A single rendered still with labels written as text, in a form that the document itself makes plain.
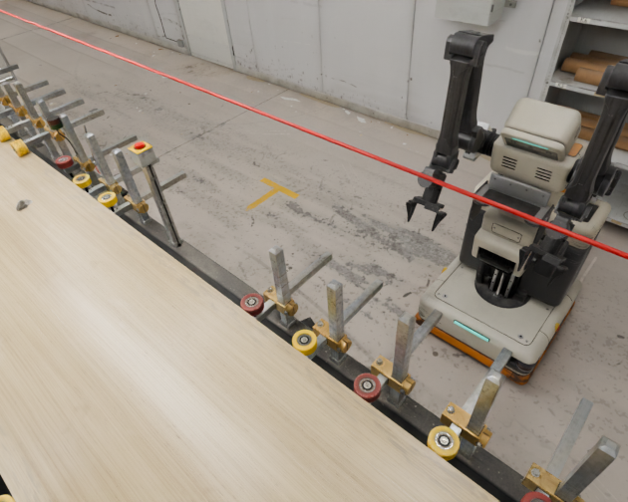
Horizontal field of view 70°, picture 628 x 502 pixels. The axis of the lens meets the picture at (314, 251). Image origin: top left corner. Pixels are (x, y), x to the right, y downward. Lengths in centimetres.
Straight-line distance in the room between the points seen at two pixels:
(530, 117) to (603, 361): 153
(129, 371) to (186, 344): 19
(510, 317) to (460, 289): 28
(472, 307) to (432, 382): 44
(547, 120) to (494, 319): 108
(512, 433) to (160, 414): 161
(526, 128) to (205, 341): 126
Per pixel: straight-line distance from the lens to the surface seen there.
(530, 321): 243
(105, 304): 177
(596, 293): 310
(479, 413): 130
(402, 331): 123
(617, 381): 275
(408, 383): 143
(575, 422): 155
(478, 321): 236
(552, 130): 166
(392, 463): 128
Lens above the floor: 209
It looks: 44 degrees down
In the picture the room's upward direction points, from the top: 5 degrees counter-clockwise
